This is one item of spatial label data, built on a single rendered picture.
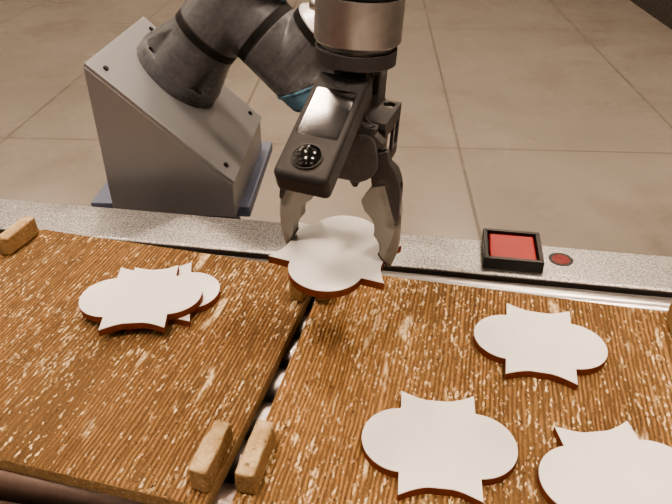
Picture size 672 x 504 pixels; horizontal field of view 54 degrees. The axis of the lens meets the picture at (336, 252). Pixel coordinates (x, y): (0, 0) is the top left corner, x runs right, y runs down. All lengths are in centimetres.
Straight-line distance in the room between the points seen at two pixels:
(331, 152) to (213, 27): 59
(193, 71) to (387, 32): 59
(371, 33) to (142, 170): 60
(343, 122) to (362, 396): 27
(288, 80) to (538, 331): 55
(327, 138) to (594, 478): 36
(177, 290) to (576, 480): 46
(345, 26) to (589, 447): 41
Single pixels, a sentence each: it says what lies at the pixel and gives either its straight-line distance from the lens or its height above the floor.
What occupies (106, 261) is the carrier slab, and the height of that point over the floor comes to 94.
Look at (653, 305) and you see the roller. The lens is 87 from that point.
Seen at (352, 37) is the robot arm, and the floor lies 126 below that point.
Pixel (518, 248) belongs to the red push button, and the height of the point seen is 93.
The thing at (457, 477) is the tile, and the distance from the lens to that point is 59.
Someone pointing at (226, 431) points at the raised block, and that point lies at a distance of 60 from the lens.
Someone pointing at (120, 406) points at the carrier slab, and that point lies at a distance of 67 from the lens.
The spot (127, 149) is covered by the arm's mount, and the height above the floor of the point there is 98.
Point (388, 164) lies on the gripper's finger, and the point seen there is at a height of 115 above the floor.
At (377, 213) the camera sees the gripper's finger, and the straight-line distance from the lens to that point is 61.
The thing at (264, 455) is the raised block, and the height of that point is 95.
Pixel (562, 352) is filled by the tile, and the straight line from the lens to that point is 72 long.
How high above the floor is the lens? 140
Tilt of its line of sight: 33 degrees down
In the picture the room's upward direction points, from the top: straight up
